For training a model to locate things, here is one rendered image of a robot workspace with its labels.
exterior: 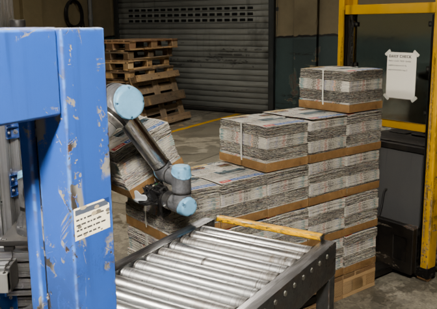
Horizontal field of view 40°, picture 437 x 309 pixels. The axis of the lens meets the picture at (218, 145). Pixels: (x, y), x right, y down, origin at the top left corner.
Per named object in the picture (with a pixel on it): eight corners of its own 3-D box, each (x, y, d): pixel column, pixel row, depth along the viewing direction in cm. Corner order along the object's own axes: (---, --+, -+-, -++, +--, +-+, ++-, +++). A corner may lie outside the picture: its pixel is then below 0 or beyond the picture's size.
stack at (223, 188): (129, 337, 306) (123, 177, 289) (295, 277, 376) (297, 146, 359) (172, 371, 276) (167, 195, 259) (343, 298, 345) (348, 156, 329)
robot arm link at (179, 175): (163, 162, 237) (164, 190, 239) (176, 168, 227) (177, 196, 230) (181, 161, 241) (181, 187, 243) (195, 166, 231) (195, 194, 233)
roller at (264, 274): (164, 250, 212) (158, 243, 209) (287, 278, 188) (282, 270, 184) (158, 263, 210) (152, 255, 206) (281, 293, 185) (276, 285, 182)
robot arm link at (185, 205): (198, 194, 233) (198, 216, 234) (182, 188, 241) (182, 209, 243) (181, 198, 228) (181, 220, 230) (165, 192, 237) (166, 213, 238)
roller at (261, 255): (185, 244, 223) (183, 232, 221) (303, 269, 199) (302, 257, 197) (177, 251, 219) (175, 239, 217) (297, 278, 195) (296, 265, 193)
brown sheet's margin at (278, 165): (218, 159, 324) (218, 151, 323) (259, 151, 340) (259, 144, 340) (265, 172, 294) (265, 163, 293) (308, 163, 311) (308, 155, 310)
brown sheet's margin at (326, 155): (260, 151, 341) (260, 144, 340) (296, 145, 358) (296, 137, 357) (310, 163, 312) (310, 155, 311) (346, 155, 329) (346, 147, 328)
